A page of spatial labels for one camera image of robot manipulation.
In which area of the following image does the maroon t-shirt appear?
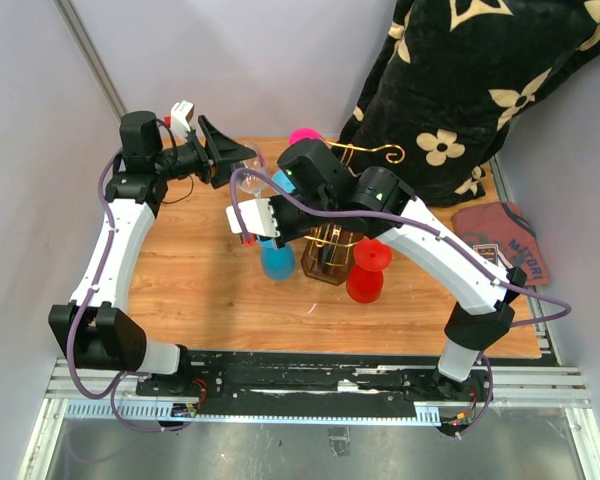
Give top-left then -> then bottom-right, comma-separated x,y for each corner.
451,202 -> 550,286

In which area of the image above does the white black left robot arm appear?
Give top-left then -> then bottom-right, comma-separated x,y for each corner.
48,101 -> 256,399

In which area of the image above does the blue wine glass front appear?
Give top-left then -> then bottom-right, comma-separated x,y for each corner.
259,240 -> 296,281

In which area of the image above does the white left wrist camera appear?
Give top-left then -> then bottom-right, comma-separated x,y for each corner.
165,100 -> 195,140

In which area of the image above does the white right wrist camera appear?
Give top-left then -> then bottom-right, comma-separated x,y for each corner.
225,198 -> 280,246

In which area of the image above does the magenta plastic wine glass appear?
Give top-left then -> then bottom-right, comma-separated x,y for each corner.
288,127 -> 323,145

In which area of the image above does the black floral blanket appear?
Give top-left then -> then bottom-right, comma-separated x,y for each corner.
339,1 -> 600,207

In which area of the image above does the blue wine glass rear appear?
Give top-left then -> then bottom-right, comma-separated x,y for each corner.
271,170 -> 295,193

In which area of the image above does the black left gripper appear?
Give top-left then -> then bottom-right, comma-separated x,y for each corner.
154,116 -> 257,190

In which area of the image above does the red plastic wine glass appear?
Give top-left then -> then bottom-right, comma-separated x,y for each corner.
346,238 -> 393,304

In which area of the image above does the aluminium corner profile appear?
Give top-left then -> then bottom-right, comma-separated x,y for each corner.
53,0 -> 127,120

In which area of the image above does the clear wine glass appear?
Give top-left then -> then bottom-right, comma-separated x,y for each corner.
238,141 -> 271,201

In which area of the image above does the blue wine glass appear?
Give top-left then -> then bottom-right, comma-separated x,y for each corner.
271,170 -> 295,193
259,240 -> 296,281

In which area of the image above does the gold wire wine glass rack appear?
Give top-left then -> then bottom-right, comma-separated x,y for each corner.
301,140 -> 405,286

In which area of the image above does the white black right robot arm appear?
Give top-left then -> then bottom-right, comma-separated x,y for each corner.
270,139 -> 527,400

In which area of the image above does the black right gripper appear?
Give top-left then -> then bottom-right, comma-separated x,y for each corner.
258,188 -> 335,248

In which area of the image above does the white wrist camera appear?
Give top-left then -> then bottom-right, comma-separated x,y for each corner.
225,198 -> 280,246
165,100 -> 195,140

